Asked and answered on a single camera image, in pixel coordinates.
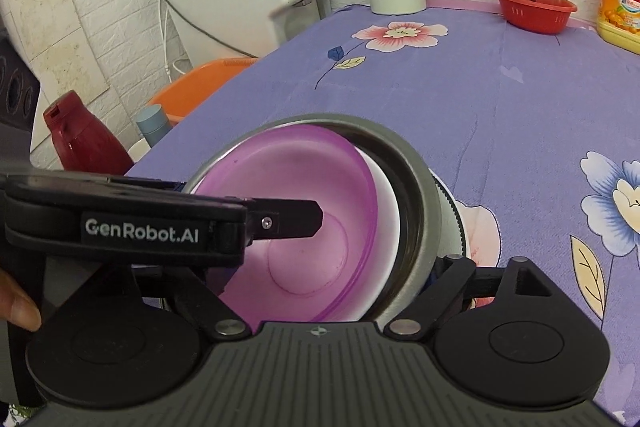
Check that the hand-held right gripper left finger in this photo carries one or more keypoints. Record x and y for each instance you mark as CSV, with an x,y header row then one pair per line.
x,y
210,307

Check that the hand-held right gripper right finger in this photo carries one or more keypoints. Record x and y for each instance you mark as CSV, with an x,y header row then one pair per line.
x,y
450,288

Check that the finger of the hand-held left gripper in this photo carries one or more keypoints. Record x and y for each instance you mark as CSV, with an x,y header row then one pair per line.
x,y
290,219

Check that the purple plastic bowl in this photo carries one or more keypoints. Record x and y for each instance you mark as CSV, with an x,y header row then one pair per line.
x,y
300,177

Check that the white plate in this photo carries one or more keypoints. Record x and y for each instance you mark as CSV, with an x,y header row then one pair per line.
x,y
457,227

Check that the white ceramic bowl red pattern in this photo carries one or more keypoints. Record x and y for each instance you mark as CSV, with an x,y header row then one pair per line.
x,y
387,217

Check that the stainless steel bowl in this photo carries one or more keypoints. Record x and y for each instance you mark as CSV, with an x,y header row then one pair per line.
x,y
425,187

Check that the person's left hand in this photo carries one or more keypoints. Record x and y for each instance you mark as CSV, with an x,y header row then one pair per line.
x,y
17,302

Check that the red thermos bottle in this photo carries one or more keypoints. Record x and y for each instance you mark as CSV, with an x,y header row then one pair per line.
x,y
85,142

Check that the grey-blue cup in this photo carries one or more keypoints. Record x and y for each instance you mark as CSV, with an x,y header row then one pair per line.
x,y
155,124

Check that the black appliance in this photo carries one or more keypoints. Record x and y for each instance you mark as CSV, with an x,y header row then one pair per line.
x,y
17,82

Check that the orange plastic basin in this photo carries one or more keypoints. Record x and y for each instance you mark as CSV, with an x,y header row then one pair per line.
x,y
200,87

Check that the beige stone board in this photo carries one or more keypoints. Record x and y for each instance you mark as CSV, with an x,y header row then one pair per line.
x,y
55,37

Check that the white water dispenser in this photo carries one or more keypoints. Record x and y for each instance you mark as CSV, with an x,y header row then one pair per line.
x,y
225,2

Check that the red plastic colander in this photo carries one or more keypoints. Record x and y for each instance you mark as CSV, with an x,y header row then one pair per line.
x,y
535,14

